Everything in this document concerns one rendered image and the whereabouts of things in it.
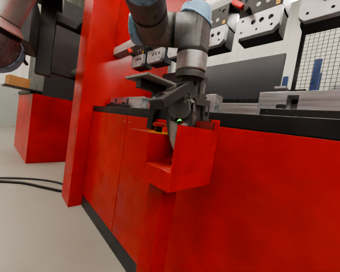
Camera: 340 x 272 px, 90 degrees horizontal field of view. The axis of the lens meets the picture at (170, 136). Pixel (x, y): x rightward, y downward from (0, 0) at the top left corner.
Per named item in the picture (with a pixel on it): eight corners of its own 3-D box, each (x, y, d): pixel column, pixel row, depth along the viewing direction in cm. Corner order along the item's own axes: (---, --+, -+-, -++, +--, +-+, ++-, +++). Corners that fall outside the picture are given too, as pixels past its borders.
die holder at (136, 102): (109, 108, 148) (110, 97, 148) (115, 109, 152) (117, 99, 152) (141, 110, 112) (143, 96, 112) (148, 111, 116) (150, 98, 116)
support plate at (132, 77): (124, 78, 79) (125, 76, 79) (166, 92, 97) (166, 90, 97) (147, 74, 66) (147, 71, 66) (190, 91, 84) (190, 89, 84)
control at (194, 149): (123, 167, 51) (131, 107, 50) (163, 164, 62) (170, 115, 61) (167, 194, 36) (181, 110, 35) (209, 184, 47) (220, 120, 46)
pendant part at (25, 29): (20, 53, 153) (25, 12, 151) (37, 58, 160) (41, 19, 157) (6, 35, 115) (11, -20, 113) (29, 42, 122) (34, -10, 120)
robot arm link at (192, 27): (178, 15, 45) (210, 17, 44) (174, 59, 46) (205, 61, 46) (177, -6, 37) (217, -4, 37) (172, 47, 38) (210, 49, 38)
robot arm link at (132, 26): (123, -13, 35) (176, -10, 34) (137, 21, 46) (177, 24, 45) (120, 26, 35) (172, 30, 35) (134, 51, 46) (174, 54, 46)
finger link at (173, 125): (189, 154, 47) (193, 121, 46) (174, 156, 43) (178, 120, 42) (181, 152, 50) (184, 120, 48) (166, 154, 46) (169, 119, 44)
